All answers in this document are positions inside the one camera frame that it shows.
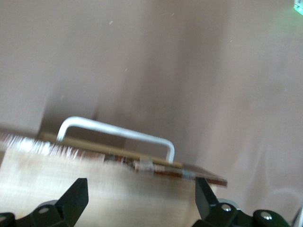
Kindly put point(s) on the wooden drawer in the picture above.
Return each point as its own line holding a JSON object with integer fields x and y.
{"x": 94, "y": 179}

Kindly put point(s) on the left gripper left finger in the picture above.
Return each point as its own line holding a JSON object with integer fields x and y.
{"x": 71, "y": 203}

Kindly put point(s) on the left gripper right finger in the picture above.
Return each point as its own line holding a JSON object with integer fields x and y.
{"x": 213, "y": 210}

